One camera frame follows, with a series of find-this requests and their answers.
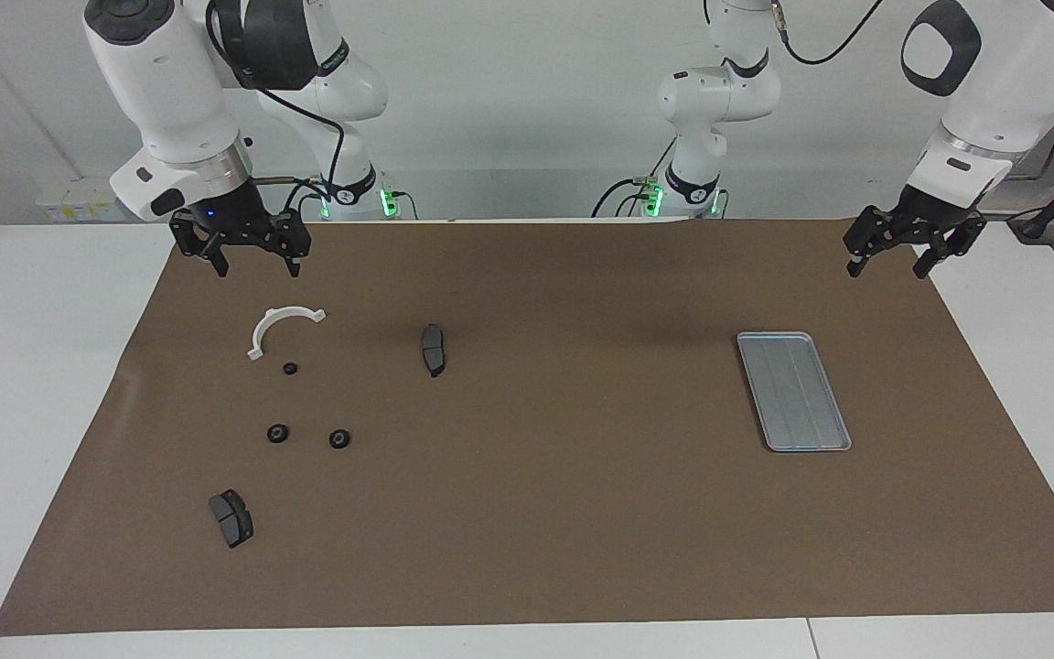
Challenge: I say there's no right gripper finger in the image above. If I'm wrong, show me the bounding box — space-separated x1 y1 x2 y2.
170 212 228 277
262 212 313 278

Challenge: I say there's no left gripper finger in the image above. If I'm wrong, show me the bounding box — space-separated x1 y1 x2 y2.
844 206 894 278
914 215 988 278

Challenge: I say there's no silver metal tray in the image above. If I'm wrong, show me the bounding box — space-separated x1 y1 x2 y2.
736 331 854 453

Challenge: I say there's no short grey brake pad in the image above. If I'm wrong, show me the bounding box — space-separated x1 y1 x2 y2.
208 489 255 549

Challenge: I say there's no brown table mat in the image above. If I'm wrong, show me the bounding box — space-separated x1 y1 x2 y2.
0 220 1054 637

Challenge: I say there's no black base cable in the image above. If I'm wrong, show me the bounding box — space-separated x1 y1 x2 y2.
591 137 679 219
282 178 327 222

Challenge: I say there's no white curved plastic bracket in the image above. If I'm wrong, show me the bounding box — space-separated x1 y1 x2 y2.
246 307 328 361

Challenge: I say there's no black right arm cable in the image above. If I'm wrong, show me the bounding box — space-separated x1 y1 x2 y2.
205 0 347 216

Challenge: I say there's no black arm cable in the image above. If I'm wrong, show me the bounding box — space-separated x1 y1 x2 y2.
772 0 1054 179
205 0 347 216

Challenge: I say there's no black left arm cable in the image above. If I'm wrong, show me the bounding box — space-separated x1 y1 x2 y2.
772 0 1054 179

